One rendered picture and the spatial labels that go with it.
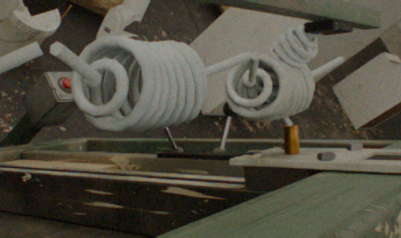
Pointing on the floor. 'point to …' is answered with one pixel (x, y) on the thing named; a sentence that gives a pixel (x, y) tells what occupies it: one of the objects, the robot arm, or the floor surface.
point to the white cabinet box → (375, 91)
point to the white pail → (21, 30)
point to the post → (21, 133)
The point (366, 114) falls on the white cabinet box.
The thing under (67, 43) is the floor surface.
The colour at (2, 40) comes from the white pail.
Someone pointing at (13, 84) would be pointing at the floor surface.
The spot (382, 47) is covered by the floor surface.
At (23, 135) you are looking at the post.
